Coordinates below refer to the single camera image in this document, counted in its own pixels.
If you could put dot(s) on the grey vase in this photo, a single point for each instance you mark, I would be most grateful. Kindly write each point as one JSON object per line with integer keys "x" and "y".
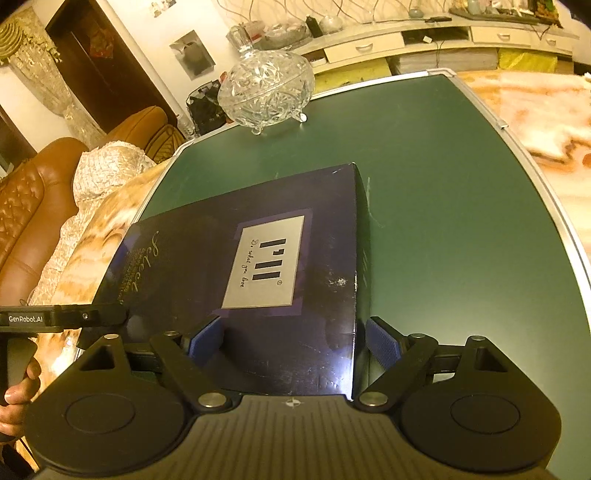
{"x": 194, "y": 57}

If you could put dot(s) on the tea tray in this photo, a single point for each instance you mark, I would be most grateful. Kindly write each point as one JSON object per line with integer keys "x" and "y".
{"x": 494, "y": 11}

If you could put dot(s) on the brown leather sofa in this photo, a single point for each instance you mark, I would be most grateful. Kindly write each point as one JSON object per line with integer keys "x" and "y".
{"x": 32, "y": 194}

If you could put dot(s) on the red door ornament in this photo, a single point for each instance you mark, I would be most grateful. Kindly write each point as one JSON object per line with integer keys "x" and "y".
{"x": 99, "y": 42}

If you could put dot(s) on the black remote control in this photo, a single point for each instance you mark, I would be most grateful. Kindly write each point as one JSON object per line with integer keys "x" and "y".
{"x": 437, "y": 19}

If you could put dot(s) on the white television cabinet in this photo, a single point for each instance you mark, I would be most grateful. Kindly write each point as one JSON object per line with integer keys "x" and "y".
{"x": 415, "y": 41}

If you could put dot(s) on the beige curtain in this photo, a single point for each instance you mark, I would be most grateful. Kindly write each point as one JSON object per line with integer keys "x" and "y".
{"x": 41, "y": 78}

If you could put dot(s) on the glass dish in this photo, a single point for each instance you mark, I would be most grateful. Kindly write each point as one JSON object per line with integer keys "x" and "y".
{"x": 281, "y": 34}

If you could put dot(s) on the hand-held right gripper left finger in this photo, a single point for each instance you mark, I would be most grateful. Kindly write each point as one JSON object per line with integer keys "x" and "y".
{"x": 207, "y": 344}

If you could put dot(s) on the marble desktop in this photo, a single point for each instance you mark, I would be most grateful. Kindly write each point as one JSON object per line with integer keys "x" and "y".
{"x": 554, "y": 120}

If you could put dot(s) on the black bottle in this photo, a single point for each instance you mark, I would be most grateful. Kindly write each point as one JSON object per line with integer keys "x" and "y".
{"x": 313, "y": 26}

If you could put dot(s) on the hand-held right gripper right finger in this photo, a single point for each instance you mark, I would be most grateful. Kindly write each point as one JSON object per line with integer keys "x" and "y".
{"x": 383, "y": 344}

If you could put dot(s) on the small glass jar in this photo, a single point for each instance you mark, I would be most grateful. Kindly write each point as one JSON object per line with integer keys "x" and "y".
{"x": 332, "y": 23}

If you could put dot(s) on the dark wooden door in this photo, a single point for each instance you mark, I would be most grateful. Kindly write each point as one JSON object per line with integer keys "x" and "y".
{"x": 111, "y": 78}

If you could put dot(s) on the white textured sofa cloth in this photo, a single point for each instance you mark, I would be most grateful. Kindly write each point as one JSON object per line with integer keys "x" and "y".
{"x": 106, "y": 166}

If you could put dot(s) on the colourful box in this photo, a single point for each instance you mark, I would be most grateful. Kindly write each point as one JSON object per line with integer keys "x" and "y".
{"x": 547, "y": 11}

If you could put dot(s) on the green table mat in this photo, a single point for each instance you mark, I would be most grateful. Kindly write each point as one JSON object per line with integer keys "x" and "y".
{"x": 461, "y": 207}

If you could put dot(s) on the crystal glass lidded bowl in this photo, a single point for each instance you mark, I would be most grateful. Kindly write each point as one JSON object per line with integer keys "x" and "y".
{"x": 268, "y": 87}

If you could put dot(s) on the dark blue box lid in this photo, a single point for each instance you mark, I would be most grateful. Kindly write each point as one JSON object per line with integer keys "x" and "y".
{"x": 318, "y": 258}

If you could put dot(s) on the person's left hand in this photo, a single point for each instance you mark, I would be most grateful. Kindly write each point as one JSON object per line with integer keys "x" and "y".
{"x": 16, "y": 410}

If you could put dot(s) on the clear plastic jar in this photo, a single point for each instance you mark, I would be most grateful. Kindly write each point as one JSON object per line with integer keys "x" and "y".
{"x": 238, "y": 39}

